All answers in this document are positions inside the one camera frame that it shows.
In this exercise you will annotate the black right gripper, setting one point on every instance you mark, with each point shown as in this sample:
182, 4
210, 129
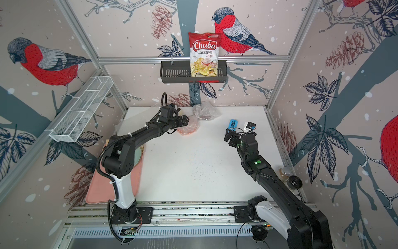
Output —
236, 137

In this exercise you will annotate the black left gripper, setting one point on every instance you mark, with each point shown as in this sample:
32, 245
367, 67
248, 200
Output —
180, 123

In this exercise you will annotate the blue tape dispenser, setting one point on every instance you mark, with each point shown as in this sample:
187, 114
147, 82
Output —
232, 124

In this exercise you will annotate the clear bubble wrap sheet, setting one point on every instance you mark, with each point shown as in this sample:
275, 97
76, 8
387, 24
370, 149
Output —
189, 127
206, 107

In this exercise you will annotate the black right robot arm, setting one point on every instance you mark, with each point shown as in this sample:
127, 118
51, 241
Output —
302, 227

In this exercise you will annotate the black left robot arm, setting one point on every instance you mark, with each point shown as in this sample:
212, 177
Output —
117, 160

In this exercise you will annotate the stack of bubble wrap sheets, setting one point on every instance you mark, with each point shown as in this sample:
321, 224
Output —
136, 118

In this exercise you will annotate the mint green floral plate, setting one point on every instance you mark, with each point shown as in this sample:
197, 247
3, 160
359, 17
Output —
137, 155

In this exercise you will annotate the brown spice jar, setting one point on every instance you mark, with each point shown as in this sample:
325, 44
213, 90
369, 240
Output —
284, 173

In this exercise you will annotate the black lid spice jar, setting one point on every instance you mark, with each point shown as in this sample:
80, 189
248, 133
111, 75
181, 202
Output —
294, 182

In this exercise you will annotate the Chuba cassava chips bag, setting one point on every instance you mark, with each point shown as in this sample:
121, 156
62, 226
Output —
204, 54

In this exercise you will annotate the pink plastic tray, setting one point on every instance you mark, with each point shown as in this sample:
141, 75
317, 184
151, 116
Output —
100, 189

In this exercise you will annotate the black wire wall basket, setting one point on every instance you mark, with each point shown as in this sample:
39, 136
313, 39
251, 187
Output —
178, 72

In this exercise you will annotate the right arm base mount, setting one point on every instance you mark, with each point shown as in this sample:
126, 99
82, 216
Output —
242, 215

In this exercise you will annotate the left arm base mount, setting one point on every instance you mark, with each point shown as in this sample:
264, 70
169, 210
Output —
133, 215

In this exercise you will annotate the white wire mesh shelf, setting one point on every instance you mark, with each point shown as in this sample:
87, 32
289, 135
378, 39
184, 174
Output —
72, 124

